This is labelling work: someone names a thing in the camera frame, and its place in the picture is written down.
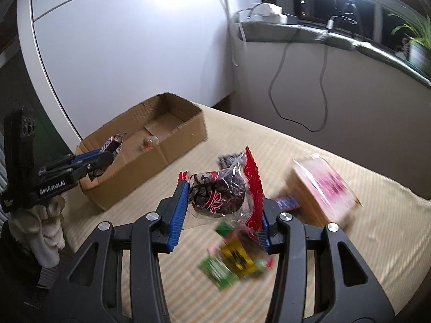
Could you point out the large green snack packet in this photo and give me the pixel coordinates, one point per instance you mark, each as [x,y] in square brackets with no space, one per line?
[217,270]

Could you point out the black light stand clamp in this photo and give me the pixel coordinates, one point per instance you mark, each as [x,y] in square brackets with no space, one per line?
[346,10]

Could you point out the white cabinet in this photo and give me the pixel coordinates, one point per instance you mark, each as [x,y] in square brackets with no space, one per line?
[134,40]

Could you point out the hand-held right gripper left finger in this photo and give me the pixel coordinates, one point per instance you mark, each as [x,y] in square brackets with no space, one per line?
[178,210]

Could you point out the white power strip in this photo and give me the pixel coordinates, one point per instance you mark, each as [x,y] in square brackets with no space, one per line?
[269,12]

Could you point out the person's left hand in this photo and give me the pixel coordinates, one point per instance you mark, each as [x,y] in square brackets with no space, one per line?
[43,232]

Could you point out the dark window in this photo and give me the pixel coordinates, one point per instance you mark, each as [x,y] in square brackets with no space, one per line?
[367,16]

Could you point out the small wrapped candy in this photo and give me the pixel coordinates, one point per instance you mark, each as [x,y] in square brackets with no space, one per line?
[151,142]

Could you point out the dark chocolate bar wrapper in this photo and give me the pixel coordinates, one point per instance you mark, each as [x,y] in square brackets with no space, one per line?
[112,141]

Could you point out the sliced bread package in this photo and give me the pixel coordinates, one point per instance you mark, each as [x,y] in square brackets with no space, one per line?
[323,191]

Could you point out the small dark snack packet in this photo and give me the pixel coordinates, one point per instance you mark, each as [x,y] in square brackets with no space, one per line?
[229,159]

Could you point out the red and clear snack packet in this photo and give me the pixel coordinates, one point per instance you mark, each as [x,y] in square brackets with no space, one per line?
[215,191]

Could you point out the yellow snack packet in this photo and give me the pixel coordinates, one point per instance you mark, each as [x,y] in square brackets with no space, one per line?
[239,255]

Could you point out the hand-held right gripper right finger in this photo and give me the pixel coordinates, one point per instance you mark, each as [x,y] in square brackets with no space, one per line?
[265,230]

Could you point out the potted spider plant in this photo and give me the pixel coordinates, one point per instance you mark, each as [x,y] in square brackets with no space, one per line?
[419,48]

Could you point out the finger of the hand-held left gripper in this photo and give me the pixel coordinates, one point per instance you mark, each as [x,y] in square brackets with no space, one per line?
[97,164]
[89,155]

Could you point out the grey windowsill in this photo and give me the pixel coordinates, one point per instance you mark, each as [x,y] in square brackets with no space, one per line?
[303,32]

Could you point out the cardboard box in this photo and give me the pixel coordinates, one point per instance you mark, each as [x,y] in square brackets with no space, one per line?
[134,181]

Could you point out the striped yellow blanket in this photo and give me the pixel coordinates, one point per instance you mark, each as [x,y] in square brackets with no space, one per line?
[370,215]

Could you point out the small green snack packet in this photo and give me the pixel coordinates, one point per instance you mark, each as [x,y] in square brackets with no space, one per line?
[225,228]

